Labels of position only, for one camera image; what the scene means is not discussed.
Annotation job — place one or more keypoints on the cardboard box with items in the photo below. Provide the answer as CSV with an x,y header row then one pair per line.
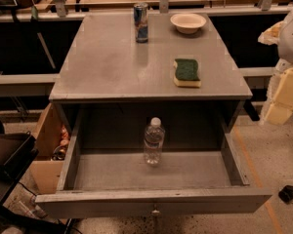
x,y
48,133

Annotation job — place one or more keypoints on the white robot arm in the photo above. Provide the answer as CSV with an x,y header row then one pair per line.
x,y
280,34

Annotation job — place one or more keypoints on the round metal drawer knob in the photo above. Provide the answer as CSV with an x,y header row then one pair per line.
x,y
155,211

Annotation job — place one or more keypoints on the black office chair base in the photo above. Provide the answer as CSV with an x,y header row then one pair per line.
x,y
286,193

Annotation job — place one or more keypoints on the open grey top drawer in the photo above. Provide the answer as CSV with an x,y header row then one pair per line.
x,y
114,182

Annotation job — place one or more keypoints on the green yellow sponge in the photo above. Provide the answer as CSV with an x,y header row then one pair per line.
x,y
186,73

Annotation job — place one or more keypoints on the grey metal rail shelf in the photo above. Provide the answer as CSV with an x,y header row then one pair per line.
x,y
27,85

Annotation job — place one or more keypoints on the grey cabinet counter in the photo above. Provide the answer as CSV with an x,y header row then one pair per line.
x,y
106,63

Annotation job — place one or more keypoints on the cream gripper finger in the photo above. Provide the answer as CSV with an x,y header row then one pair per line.
x,y
279,106

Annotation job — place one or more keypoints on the clear plastic water bottle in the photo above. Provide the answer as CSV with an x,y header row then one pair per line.
x,y
153,141

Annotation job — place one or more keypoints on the white paper bowl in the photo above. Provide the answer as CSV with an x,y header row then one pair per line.
x,y
188,23

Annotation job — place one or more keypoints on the blue silver energy drink can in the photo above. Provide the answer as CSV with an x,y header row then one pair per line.
x,y
140,22

